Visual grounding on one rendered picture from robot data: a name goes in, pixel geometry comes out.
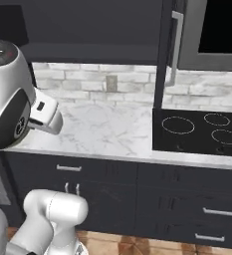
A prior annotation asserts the silver drawer handle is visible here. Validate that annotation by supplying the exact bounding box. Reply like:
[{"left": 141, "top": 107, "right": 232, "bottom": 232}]
[
  {"left": 194, "top": 232, "right": 226, "bottom": 243},
  {"left": 202, "top": 206, "right": 232, "bottom": 218},
  {"left": 56, "top": 163, "right": 83, "bottom": 173}
]

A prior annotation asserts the grey microwave oven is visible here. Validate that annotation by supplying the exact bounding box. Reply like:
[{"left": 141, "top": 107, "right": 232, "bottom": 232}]
[{"left": 168, "top": 0, "right": 232, "bottom": 72}]

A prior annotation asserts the silver vertical bar handle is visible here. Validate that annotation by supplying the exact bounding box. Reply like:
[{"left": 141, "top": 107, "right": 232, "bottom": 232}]
[{"left": 167, "top": 10, "right": 185, "bottom": 88}]

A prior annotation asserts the black hob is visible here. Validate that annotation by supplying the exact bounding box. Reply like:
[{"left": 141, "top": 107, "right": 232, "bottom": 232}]
[{"left": 151, "top": 108, "right": 232, "bottom": 157}]

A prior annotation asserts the dark open cupboard door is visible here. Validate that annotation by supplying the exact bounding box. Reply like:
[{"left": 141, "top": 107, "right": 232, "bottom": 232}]
[{"left": 152, "top": 0, "right": 174, "bottom": 110}]

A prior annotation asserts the dark handleless drawer front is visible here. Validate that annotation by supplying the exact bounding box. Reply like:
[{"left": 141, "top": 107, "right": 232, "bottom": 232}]
[{"left": 135, "top": 161, "right": 232, "bottom": 196}]

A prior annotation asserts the dark lower cupboard door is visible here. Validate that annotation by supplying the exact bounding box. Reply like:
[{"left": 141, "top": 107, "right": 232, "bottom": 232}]
[
  {"left": 71, "top": 179, "right": 137, "bottom": 236},
  {"left": 8, "top": 178, "right": 74, "bottom": 230}
]

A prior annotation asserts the wide dark drawer front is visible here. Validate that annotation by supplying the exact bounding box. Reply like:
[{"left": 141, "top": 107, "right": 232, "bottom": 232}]
[{"left": 5, "top": 151, "right": 138, "bottom": 187}]

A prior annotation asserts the dark upper cupboard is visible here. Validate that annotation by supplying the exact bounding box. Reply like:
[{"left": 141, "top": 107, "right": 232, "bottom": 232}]
[{"left": 0, "top": 0, "right": 164, "bottom": 67}]

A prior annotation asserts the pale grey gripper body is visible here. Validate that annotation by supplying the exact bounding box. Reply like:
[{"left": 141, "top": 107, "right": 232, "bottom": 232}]
[{"left": 27, "top": 109, "right": 65, "bottom": 135}]

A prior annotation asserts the grey wall outlet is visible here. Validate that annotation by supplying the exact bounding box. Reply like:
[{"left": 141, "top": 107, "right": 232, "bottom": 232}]
[{"left": 106, "top": 75, "right": 118, "bottom": 93}]

